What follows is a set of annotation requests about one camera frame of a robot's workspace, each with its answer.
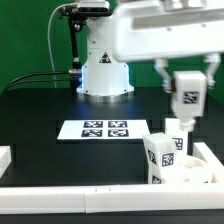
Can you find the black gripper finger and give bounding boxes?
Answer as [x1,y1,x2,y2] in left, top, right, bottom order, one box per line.
[154,59,175,93]
[204,53,221,88]

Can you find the white marker base plate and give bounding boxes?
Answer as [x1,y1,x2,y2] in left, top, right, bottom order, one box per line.
[57,120,150,140]

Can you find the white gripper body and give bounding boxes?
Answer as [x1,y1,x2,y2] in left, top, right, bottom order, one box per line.
[112,0,224,62]

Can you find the white fence wall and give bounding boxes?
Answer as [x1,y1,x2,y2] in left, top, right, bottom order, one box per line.
[0,142,224,214]

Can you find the white round stool seat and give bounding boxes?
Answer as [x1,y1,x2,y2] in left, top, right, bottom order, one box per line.
[148,156,213,184]

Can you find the black cables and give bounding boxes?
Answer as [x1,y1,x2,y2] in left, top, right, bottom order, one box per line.
[0,70,73,96]

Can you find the white left fence piece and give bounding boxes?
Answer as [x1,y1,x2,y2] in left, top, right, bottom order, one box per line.
[0,146,12,178]

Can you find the grey overhead camera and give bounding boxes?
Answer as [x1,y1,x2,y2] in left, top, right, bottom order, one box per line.
[77,0,111,17]

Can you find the black camera stand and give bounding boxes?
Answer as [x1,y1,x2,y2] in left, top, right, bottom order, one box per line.
[59,5,82,90]

